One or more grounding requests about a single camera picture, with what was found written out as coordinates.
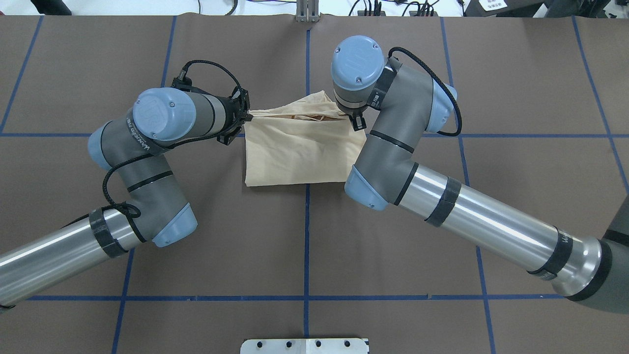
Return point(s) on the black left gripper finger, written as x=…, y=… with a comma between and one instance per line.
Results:
x=227, y=137
x=241, y=103

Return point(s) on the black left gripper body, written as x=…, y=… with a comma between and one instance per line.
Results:
x=225, y=114

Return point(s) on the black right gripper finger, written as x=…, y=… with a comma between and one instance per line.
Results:
x=358, y=122

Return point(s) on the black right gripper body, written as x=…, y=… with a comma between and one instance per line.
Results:
x=357, y=121

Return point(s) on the beige long-sleeve printed shirt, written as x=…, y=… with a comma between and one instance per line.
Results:
x=307, y=141

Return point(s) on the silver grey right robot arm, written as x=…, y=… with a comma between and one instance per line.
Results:
x=412, y=100

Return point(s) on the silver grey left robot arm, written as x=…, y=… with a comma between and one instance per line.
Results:
x=145, y=201

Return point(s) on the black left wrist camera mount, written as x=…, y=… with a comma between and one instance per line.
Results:
x=185, y=84

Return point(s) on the aluminium frame post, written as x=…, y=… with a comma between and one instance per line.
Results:
x=307, y=11

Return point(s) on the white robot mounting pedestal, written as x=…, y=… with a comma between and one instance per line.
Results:
x=306, y=346

